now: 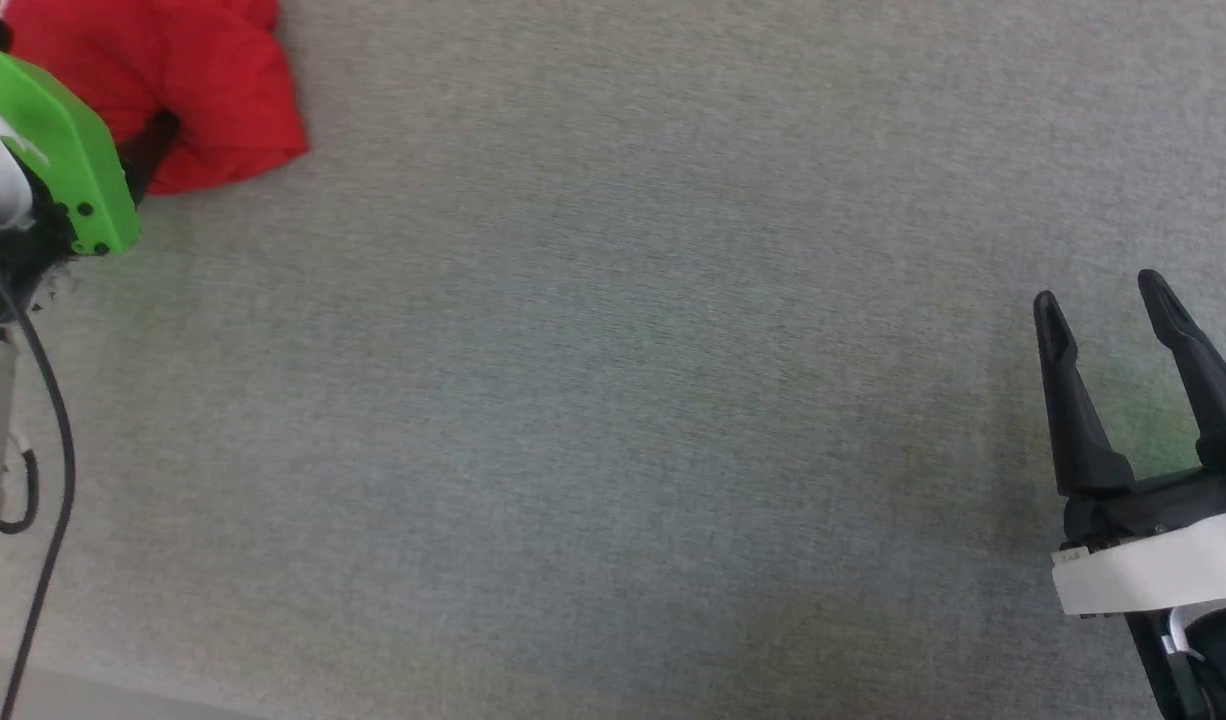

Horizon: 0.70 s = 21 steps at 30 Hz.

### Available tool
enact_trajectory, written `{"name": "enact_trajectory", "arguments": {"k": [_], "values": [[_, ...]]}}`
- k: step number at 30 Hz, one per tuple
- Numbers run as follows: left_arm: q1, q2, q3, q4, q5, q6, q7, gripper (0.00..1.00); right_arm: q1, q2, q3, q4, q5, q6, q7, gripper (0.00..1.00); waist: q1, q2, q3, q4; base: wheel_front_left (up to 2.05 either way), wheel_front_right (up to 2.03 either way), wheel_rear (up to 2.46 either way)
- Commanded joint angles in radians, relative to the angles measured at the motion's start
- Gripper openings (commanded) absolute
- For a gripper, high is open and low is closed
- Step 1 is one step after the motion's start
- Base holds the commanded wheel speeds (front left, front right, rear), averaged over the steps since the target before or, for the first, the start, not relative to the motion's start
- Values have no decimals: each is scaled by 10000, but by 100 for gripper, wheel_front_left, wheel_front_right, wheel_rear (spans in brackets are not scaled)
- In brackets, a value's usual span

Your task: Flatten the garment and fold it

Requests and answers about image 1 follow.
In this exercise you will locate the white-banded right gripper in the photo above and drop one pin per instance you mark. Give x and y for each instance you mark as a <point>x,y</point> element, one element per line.
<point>1163,565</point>

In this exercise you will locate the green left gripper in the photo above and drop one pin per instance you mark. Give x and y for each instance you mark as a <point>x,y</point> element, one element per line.
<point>83,170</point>

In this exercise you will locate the red basketball shorts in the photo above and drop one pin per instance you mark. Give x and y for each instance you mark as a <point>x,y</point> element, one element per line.
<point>203,80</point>

